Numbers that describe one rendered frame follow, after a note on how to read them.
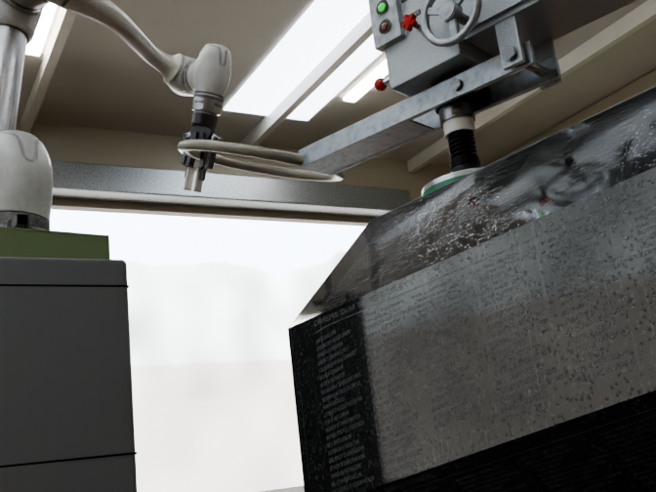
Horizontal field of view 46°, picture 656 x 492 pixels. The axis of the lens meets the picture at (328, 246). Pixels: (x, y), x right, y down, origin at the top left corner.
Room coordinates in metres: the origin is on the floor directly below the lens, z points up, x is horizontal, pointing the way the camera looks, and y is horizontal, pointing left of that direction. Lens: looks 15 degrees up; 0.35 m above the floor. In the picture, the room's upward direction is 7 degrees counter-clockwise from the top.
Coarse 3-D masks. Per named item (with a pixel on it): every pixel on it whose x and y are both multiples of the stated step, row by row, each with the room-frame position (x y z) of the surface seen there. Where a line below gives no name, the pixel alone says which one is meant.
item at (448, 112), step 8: (488, 88) 1.61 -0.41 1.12; (464, 96) 1.59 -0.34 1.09; (472, 96) 1.61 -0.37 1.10; (480, 96) 1.62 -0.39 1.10; (488, 96) 1.61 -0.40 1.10; (448, 104) 1.60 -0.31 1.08; (456, 104) 1.59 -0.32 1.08; (464, 104) 1.59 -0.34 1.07; (472, 104) 1.62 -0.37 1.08; (480, 104) 1.63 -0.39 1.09; (440, 112) 1.62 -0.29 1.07; (448, 112) 1.60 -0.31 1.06; (456, 112) 1.59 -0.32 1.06; (464, 112) 1.59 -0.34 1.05; (472, 112) 1.61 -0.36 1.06; (440, 120) 1.63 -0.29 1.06
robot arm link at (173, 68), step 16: (80, 0) 1.77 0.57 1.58; (96, 0) 1.79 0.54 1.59; (96, 16) 1.82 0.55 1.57; (112, 16) 1.84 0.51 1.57; (128, 32) 1.91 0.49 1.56; (144, 48) 2.01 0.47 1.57; (160, 64) 2.11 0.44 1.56; (176, 64) 2.12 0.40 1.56; (176, 80) 2.14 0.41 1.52; (192, 96) 2.22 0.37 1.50
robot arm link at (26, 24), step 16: (0, 0) 1.75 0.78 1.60; (0, 16) 1.76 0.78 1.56; (16, 16) 1.77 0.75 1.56; (32, 16) 1.81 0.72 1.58; (0, 32) 1.77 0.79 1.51; (16, 32) 1.79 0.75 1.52; (32, 32) 1.83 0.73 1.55; (0, 48) 1.76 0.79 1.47; (16, 48) 1.79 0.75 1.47; (0, 64) 1.76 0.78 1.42; (16, 64) 1.79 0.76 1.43; (0, 80) 1.76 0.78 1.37; (16, 80) 1.79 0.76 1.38; (0, 96) 1.76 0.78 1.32; (16, 96) 1.79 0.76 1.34; (0, 112) 1.76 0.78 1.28; (16, 112) 1.80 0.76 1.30; (0, 128) 1.76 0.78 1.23
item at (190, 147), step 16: (192, 144) 1.89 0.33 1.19; (208, 144) 1.86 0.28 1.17; (224, 144) 1.84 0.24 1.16; (240, 144) 1.84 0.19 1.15; (224, 160) 2.22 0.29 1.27; (240, 160) 2.26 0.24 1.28; (288, 160) 1.86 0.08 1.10; (288, 176) 2.28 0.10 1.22; (304, 176) 2.26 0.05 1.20; (320, 176) 2.21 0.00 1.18; (336, 176) 2.01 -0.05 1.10
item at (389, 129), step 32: (480, 64) 1.51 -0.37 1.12; (544, 64) 1.53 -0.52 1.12; (416, 96) 1.63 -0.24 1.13; (448, 96) 1.57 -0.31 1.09; (512, 96) 1.59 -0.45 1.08; (352, 128) 1.76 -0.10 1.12; (384, 128) 1.70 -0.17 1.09; (416, 128) 1.72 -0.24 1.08; (320, 160) 1.86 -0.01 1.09; (352, 160) 1.88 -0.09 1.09
